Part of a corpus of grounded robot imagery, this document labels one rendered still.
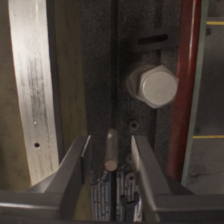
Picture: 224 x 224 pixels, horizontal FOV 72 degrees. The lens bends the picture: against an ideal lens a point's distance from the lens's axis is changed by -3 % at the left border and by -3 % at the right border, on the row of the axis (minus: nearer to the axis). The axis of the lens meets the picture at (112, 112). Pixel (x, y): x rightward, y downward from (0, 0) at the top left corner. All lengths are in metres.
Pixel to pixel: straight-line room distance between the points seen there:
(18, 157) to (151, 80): 0.22
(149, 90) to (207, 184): 1.64
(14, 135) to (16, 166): 0.05
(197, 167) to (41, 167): 1.53
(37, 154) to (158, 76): 0.15
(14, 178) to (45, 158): 0.14
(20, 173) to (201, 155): 1.46
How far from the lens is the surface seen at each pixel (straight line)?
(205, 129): 1.11
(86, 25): 0.41
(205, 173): 1.71
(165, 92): 0.20
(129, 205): 0.54
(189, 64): 0.45
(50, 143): 0.16
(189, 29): 0.46
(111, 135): 0.18
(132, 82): 0.26
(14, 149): 0.28
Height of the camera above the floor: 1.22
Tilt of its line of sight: 76 degrees down
